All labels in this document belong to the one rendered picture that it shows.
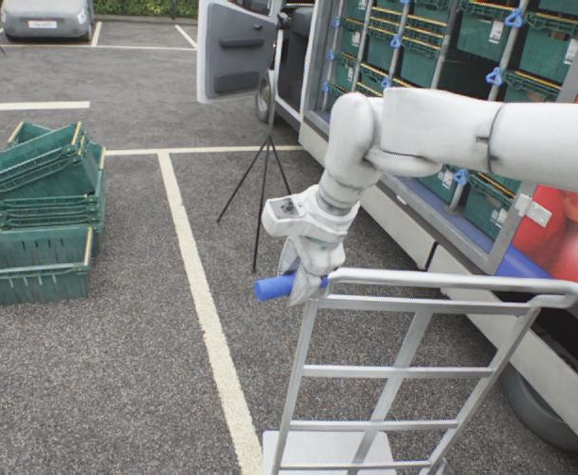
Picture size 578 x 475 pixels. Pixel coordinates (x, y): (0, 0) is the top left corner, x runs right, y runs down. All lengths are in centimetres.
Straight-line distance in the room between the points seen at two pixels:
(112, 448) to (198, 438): 35
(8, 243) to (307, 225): 246
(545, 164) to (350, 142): 19
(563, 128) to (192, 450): 177
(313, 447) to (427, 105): 170
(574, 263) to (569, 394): 55
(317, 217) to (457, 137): 23
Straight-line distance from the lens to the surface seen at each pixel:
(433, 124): 39
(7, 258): 291
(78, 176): 262
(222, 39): 445
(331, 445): 196
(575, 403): 206
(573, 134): 35
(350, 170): 48
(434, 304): 98
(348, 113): 45
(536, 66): 225
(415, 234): 257
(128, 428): 199
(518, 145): 36
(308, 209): 54
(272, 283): 70
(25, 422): 212
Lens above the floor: 167
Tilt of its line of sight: 33 degrees down
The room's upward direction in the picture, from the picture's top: 9 degrees clockwise
